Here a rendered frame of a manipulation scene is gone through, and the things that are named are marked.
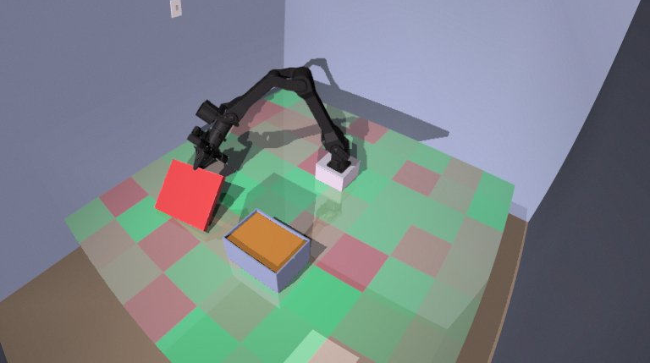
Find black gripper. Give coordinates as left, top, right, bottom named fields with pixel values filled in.
left=187, top=127, right=228, bottom=170

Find red panel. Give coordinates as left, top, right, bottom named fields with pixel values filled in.
left=154, top=159, right=225, bottom=232

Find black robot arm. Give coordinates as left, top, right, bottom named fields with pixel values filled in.
left=196, top=67, right=351, bottom=173

